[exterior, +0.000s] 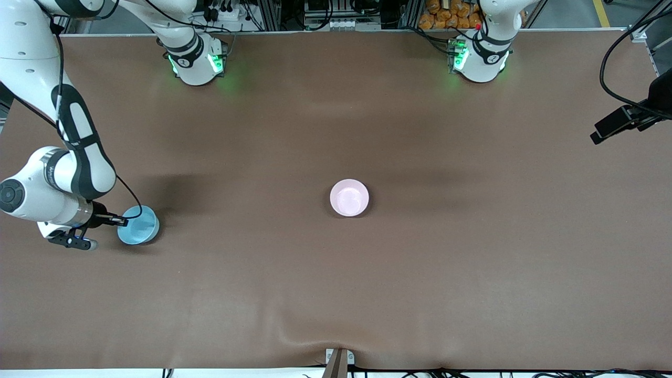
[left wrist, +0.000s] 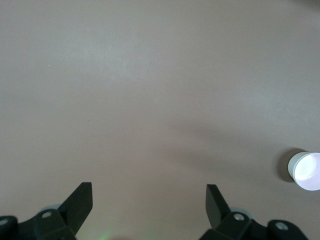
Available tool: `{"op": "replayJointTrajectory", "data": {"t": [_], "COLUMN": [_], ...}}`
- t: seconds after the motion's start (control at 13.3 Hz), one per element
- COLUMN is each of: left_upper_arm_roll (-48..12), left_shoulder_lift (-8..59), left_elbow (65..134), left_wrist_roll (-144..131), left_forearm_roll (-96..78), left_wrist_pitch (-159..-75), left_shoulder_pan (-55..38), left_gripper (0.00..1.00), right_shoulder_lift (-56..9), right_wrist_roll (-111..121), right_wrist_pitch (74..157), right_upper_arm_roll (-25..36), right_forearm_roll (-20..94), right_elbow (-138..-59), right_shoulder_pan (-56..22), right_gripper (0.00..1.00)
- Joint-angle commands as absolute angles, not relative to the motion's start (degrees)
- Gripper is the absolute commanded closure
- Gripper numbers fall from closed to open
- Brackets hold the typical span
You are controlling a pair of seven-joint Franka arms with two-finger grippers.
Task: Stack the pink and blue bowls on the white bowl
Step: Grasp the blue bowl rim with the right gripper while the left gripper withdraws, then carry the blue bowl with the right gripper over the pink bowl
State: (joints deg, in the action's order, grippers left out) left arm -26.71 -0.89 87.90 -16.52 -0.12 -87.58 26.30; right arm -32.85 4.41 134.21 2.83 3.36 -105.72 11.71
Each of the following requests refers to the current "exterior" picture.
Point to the pink plastic bowl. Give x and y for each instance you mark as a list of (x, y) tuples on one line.
[(349, 198)]

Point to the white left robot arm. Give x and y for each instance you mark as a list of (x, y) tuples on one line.
[(480, 65)]

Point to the white power strip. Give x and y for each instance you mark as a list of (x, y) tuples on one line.
[(231, 14)]

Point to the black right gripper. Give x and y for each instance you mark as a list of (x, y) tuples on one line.
[(101, 216)]

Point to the light blue plastic bowl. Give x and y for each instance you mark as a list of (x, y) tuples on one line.
[(140, 230)]

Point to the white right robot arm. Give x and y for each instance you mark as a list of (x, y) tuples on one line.
[(79, 157)]

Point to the aluminium frame strut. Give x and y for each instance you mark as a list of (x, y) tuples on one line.
[(639, 34)]

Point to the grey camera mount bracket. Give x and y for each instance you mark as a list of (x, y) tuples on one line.
[(336, 367)]

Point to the orange snack bag pile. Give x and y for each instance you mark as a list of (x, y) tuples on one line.
[(446, 18)]

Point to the brown table cover mat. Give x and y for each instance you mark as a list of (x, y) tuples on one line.
[(336, 289)]

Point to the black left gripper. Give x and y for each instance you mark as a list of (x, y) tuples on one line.
[(660, 97)]

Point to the grey electronics box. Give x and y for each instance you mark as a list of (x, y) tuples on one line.
[(333, 21)]

